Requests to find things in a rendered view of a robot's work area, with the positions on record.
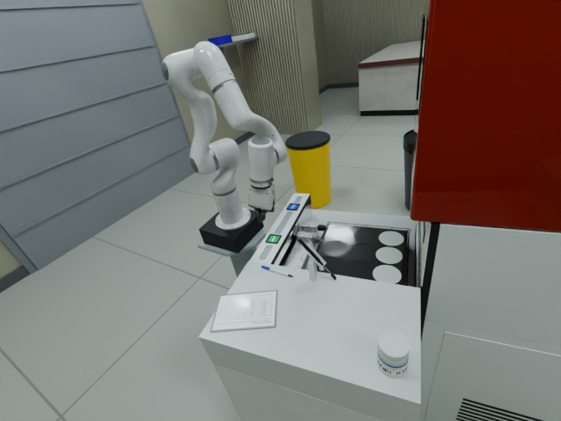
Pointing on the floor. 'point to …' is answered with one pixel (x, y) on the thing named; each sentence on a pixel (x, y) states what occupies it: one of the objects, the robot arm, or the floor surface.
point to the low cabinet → (389, 81)
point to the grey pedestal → (239, 252)
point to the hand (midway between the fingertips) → (261, 216)
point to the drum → (311, 165)
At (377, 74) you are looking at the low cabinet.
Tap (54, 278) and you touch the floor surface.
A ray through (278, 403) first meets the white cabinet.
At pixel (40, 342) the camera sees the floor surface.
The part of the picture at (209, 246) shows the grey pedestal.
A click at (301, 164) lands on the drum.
